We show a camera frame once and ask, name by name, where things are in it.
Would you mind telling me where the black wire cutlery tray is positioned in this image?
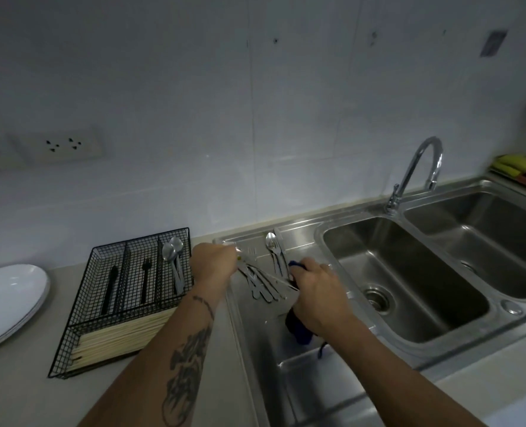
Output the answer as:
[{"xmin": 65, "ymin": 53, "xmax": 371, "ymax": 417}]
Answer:
[{"xmin": 47, "ymin": 227, "xmax": 194, "ymax": 380}]

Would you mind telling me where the person's right forearm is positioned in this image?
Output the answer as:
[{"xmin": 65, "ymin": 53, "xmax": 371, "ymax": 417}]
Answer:
[{"xmin": 329, "ymin": 317, "xmax": 488, "ymax": 427}]

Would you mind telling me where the yellow sponge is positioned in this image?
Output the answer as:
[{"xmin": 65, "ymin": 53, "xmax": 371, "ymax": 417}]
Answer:
[{"xmin": 493, "ymin": 154, "xmax": 526, "ymax": 176}]

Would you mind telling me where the bundle of wooden chopsticks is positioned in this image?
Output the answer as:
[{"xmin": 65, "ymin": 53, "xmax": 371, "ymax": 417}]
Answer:
[{"xmin": 69, "ymin": 308, "xmax": 179, "ymax": 369}]

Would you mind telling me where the stainless steel double sink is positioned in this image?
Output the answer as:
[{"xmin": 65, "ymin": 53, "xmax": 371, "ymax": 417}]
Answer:
[{"xmin": 212, "ymin": 178, "xmax": 526, "ymax": 427}]

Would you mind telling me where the white plate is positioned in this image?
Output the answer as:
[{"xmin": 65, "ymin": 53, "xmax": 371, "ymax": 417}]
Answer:
[
  {"xmin": 0, "ymin": 264, "xmax": 50, "ymax": 350},
  {"xmin": 0, "ymin": 284, "xmax": 52, "ymax": 356}
]

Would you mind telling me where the person's left hand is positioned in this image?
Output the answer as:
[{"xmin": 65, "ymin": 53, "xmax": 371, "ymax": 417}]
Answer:
[{"xmin": 188, "ymin": 242, "xmax": 240, "ymax": 299}]

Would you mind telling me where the person's left forearm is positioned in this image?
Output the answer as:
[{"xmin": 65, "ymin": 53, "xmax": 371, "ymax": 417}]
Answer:
[{"xmin": 78, "ymin": 286, "xmax": 226, "ymax": 427}]

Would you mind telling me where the pile of steel cutlery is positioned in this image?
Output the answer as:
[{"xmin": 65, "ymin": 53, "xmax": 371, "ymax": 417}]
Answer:
[{"xmin": 236, "ymin": 226, "xmax": 299, "ymax": 303}]

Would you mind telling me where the black knife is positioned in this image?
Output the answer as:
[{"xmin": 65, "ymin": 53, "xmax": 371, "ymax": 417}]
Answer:
[{"xmin": 100, "ymin": 265, "xmax": 120, "ymax": 316}]

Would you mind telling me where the black fork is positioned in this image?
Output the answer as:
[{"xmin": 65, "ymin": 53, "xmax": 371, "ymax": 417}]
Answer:
[{"xmin": 139, "ymin": 257, "xmax": 153, "ymax": 305}]

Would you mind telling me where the person's right hand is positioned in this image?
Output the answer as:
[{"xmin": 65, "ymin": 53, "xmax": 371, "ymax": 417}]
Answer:
[{"xmin": 291, "ymin": 257, "xmax": 364, "ymax": 339}]

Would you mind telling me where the chrome faucet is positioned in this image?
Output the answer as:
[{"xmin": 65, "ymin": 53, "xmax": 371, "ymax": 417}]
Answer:
[{"xmin": 383, "ymin": 136, "xmax": 445, "ymax": 214}]

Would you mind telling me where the dark blue cloth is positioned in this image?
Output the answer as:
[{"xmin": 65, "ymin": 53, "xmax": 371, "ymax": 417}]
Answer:
[{"xmin": 285, "ymin": 260, "xmax": 330, "ymax": 359}]

